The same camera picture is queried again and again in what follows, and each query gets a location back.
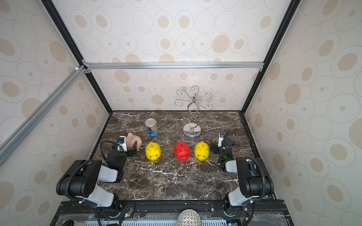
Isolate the yellow piggy bank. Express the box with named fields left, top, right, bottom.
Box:
left=194, top=141, right=210, bottom=161
left=145, top=142, right=161, bottom=161

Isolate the red piggy bank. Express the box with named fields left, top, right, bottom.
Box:
left=174, top=142, right=190, bottom=161

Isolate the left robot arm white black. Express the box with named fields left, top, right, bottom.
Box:
left=56, top=137, right=142, bottom=216

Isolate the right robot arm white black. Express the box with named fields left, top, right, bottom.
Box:
left=213, top=137, right=274, bottom=208

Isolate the pink piggy bank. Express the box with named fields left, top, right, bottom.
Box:
left=126, top=132, right=142, bottom=151

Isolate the soup can blue label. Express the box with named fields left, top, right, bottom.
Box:
left=145, top=118, right=158, bottom=136

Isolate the chrome mug tree stand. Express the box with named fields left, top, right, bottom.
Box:
left=174, top=85, right=214, bottom=138

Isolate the perforated metal ball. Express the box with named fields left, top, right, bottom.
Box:
left=177, top=209, right=202, bottom=226

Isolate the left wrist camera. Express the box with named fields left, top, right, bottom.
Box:
left=117, top=136, right=127, bottom=153

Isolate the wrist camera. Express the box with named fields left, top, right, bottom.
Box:
left=117, top=136, right=127, bottom=153
left=218, top=132, right=229, bottom=147

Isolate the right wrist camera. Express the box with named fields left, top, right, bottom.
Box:
left=218, top=132, right=229, bottom=147

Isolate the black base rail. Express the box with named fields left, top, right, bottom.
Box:
left=51, top=200, right=294, bottom=226

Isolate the horizontal aluminium frame bar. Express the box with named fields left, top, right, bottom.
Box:
left=85, top=61, right=264, bottom=70

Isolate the diagonal aluminium frame bar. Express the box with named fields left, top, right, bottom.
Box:
left=1, top=66, right=86, bottom=164

